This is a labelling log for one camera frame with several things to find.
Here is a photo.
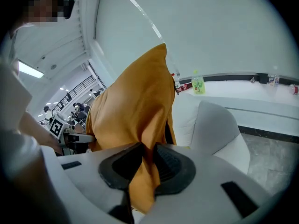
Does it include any green drink bottle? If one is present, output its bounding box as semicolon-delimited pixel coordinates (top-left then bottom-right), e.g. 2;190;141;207
191;69;206;96

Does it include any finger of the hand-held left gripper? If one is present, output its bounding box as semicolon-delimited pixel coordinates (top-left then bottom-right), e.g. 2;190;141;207
67;133;97;143

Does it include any ceiling light panel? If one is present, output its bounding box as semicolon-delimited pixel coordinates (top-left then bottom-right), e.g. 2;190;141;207
18;61;44;79

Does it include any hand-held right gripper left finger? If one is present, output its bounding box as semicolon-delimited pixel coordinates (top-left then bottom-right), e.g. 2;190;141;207
41;142;145;224

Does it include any small clear bottle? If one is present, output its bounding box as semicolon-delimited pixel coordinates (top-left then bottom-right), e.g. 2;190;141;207
267;75;280;87

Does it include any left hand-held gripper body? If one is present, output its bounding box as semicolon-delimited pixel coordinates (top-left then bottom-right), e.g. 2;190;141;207
49;117;88;156

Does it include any white round beanbag chair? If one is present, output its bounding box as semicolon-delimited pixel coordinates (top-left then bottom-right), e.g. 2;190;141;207
172;93;250;175

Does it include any black head camera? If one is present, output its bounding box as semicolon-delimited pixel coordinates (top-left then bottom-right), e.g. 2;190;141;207
63;0;77;20

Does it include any person's head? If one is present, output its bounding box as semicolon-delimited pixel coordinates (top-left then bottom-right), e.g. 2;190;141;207
11;0;71;28

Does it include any metal wall strip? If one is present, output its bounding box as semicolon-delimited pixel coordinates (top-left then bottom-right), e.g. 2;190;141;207
114;0;180;79

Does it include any person's left forearm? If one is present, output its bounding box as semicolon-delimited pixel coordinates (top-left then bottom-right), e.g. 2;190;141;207
18;112;64;156

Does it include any orange pillow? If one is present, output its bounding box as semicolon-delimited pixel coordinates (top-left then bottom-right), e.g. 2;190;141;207
85;42;177;214

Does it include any black railing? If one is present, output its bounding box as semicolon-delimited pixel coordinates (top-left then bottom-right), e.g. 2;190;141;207
52;75;97;112

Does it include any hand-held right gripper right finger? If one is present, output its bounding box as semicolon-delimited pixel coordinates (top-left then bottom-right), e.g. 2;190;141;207
140;144;274;224

